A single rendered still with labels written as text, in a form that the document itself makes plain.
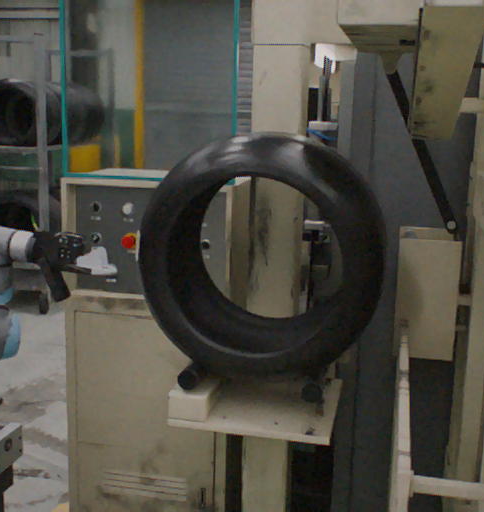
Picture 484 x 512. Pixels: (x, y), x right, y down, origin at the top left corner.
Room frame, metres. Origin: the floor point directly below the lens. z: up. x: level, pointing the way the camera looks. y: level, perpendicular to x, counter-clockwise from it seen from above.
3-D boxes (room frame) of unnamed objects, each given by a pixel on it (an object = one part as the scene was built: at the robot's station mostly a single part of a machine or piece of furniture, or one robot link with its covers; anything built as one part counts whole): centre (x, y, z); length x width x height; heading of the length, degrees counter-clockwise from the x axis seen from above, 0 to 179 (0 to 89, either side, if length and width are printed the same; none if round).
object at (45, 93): (5.66, 1.59, 0.96); 1.36 x 0.71 x 1.92; 165
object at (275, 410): (1.69, -0.04, 0.80); 0.37 x 0.36 x 0.02; 79
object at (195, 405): (1.72, 0.10, 0.84); 0.36 x 0.09 x 0.06; 169
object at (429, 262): (1.83, -0.45, 1.05); 0.20 x 0.15 x 0.30; 169
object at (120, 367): (2.41, 0.29, 0.63); 0.56 x 0.41 x 1.27; 79
